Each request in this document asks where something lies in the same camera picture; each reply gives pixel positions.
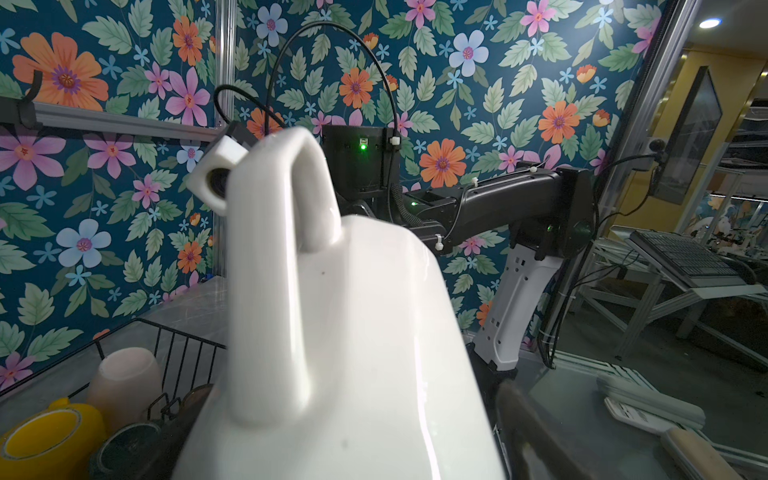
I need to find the yellow mug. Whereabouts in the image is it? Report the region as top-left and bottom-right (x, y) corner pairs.
(1, 398), (107, 479)

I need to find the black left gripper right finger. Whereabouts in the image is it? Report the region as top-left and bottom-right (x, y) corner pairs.
(495, 380), (624, 479)

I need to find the aluminium frame post back left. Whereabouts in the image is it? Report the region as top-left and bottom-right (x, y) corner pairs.
(214, 0), (237, 277)

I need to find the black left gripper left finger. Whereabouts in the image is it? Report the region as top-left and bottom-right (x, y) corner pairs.
(128, 383), (213, 480)

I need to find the black hook rail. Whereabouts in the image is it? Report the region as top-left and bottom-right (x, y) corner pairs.
(1, 70), (44, 130)

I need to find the cream white mug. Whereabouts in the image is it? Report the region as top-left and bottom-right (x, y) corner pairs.
(173, 127), (505, 479)

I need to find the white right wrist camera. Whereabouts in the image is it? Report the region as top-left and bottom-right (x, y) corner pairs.
(186, 135), (248, 217)

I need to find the dark green mug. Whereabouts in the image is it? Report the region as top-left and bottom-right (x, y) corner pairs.
(88, 422), (161, 479)

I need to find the black keyboard on stand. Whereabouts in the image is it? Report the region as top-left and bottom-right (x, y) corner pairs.
(626, 230), (757, 288)

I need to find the black wall monitor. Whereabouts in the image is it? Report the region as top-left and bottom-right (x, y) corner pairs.
(650, 66), (723, 205)

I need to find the black wire dish rack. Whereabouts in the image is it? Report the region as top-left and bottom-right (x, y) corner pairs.
(65, 316), (228, 421)

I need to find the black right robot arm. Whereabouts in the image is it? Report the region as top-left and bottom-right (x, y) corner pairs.
(320, 125), (595, 372)

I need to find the pale pink mug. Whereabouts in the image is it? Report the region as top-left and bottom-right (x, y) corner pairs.
(86, 347), (162, 434)

